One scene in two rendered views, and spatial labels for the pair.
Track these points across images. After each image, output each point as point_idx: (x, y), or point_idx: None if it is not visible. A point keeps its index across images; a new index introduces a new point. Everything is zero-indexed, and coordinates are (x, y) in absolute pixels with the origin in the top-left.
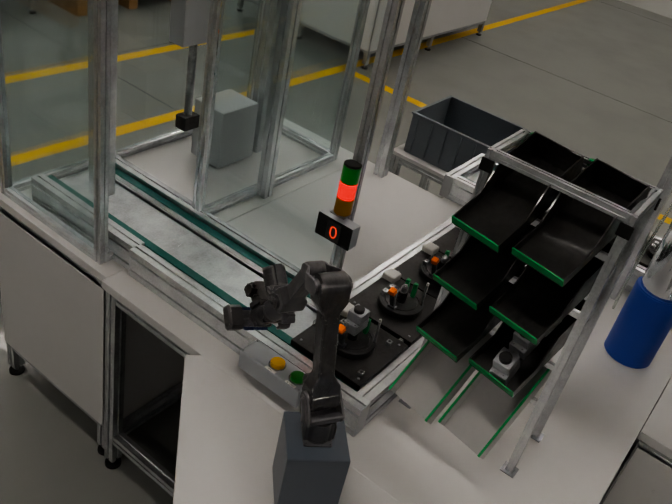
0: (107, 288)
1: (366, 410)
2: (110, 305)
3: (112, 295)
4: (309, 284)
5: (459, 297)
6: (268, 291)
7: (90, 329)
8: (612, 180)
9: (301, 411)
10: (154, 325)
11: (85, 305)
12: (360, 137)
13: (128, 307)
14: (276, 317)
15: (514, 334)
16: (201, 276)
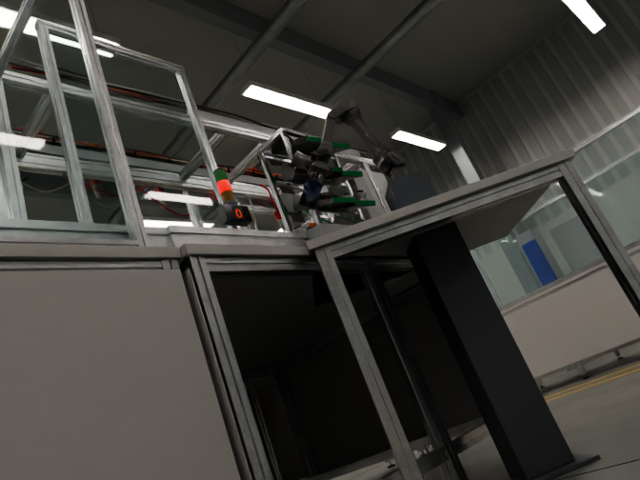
0: (195, 248)
1: None
2: (201, 277)
3: (205, 252)
4: (348, 105)
5: (334, 170)
6: (317, 150)
7: (178, 354)
8: None
9: (398, 157)
10: (260, 251)
11: (158, 318)
12: (210, 158)
13: (229, 252)
14: None
15: (346, 195)
16: None
